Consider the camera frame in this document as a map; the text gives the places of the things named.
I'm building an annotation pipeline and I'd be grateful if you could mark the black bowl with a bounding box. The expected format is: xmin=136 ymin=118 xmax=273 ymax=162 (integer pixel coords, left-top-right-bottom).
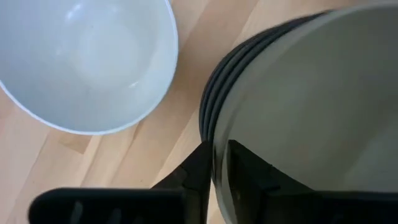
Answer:
xmin=198 ymin=11 xmax=330 ymax=144
xmin=205 ymin=17 xmax=315 ymax=143

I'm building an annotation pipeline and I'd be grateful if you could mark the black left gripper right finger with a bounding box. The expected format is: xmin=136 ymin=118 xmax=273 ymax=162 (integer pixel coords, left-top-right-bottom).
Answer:
xmin=225 ymin=139 xmax=313 ymax=224

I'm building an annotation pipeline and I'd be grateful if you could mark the white bowl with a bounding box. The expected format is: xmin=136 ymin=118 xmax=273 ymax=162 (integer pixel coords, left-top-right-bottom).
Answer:
xmin=0 ymin=0 xmax=180 ymax=136

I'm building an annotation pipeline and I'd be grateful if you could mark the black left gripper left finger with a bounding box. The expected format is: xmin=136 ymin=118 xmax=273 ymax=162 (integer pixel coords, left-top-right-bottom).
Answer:
xmin=151 ymin=140 xmax=214 ymax=224

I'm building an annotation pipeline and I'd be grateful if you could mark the grey-green bowl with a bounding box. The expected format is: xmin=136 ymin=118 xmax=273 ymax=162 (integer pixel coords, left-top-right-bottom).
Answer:
xmin=212 ymin=1 xmax=398 ymax=224

